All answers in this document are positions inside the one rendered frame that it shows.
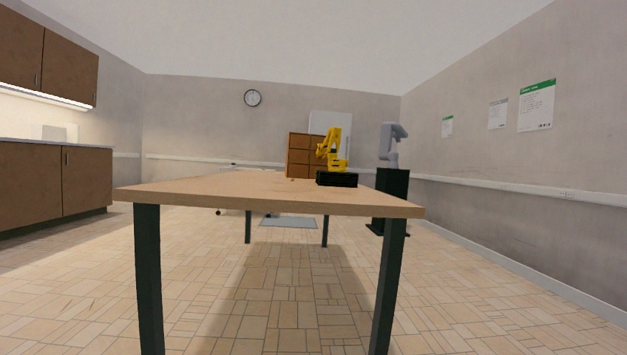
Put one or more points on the brown wooden drawer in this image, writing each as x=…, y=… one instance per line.
x=297, y=170
x=318, y=160
x=299, y=141
x=313, y=168
x=298, y=156
x=315, y=140

